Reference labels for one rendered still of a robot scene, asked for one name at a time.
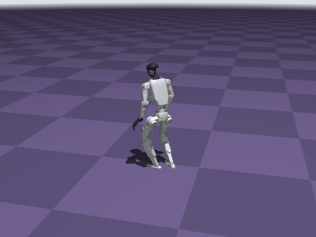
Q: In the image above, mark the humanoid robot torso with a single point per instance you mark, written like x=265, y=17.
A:
x=158, y=93

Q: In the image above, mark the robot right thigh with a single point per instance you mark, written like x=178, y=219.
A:
x=163, y=129

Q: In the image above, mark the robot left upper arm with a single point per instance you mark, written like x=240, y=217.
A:
x=145, y=87

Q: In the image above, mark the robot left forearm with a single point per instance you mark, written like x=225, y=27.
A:
x=142, y=111

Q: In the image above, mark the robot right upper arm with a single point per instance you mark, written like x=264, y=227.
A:
x=170, y=90

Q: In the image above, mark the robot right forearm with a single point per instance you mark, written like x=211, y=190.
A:
x=166, y=106

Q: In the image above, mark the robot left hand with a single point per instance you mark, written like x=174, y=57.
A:
x=136, y=122

